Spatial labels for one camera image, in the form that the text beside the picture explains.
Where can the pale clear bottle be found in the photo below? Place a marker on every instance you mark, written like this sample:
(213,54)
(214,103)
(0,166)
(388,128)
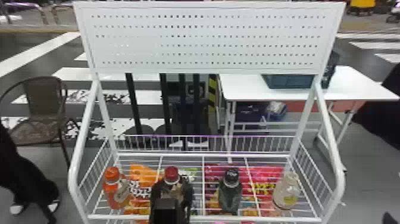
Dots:
(286,192)

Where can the striped post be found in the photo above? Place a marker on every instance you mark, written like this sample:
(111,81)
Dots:
(212,90)

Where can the red capped dark bottle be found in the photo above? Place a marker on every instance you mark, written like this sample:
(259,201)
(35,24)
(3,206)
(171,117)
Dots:
(171,175)

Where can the orange bottle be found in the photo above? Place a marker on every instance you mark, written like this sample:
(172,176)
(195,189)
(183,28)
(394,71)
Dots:
(112,187)

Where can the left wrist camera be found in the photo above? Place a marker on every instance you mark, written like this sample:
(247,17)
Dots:
(165,211)

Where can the person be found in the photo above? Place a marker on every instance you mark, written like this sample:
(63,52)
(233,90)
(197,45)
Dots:
(379,115)
(22,178)

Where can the red snack packet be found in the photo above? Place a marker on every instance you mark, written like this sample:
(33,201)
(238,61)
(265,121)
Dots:
(265,176)

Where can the black capped dark bottle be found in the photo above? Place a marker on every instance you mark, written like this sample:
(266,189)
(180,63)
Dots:
(230,194)

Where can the brown chair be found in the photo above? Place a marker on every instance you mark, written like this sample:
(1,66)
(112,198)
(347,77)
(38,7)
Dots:
(43,106)

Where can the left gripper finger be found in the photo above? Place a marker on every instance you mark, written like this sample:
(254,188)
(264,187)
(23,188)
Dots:
(155,190)
(187,194)

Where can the orange snack packet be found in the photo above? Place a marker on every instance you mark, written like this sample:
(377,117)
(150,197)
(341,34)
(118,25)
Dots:
(142,175)

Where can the white side table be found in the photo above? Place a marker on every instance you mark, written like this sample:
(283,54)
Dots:
(250,89)

